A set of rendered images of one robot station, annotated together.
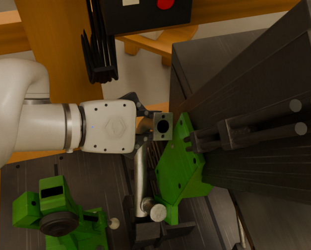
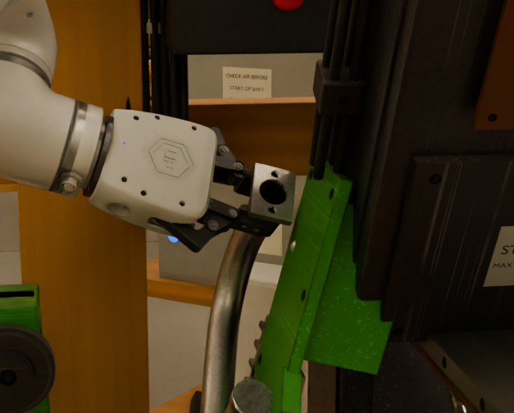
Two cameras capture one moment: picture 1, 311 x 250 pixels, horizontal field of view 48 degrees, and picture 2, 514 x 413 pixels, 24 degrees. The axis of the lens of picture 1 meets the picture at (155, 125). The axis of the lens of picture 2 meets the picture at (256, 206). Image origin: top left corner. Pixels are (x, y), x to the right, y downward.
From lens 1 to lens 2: 0.73 m
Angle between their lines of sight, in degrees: 41
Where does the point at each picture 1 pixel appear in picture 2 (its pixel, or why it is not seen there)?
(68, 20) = (100, 72)
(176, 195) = (296, 327)
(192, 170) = (327, 217)
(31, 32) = not seen: hidden behind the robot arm
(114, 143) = (165, 185)
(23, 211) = not seen: outside the picture
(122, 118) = (186, 147)
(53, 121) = (53, 101)
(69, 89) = (72, 259)
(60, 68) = not seen: hidden behind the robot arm
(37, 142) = (15, 127)
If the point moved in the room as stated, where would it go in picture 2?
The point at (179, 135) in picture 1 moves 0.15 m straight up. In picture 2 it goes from (307, 201) to (308, 31)
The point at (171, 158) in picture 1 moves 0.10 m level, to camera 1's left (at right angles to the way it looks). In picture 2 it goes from (289, 274) to (178, 271)
